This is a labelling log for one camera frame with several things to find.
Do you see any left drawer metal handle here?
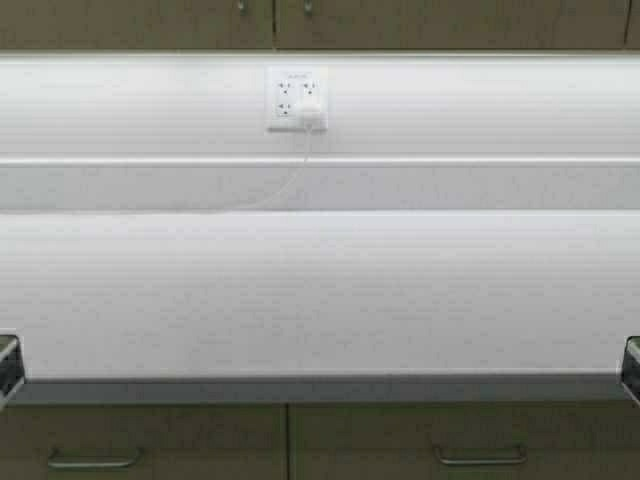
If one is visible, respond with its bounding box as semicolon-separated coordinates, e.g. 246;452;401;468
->
46;448;145;472

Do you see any left mount bracket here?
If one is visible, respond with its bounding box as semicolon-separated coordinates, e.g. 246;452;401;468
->
0;335;26;409

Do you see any cabinet door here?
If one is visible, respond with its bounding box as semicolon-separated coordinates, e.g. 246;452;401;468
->
275;1;631;50
1;1;274;51

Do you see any thin white cable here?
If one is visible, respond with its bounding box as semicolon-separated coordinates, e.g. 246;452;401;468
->
219;127;314;215

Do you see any mount bracket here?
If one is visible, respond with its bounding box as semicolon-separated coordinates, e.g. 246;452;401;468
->
620;336;640;403
0;335;26;409

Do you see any right mount bracket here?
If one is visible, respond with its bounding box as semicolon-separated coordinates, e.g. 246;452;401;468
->
620;336;640;403

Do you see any white wall outlet plate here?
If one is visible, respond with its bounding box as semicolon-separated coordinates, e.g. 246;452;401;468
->
265;67;329;132

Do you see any white plug adapter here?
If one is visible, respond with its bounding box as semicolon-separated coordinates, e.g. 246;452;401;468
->
299;103;324;132

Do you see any right drawer metal handle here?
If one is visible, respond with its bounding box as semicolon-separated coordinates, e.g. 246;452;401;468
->
432;445;528;468

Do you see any right drawer front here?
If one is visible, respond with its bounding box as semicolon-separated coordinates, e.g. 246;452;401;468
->
288;402;639;479

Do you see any drawer metal handle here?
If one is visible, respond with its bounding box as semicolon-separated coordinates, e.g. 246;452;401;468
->
46;448;145;472
432;445;528;468

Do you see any left drawer front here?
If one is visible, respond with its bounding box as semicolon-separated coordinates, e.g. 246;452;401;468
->
1;406;287;479

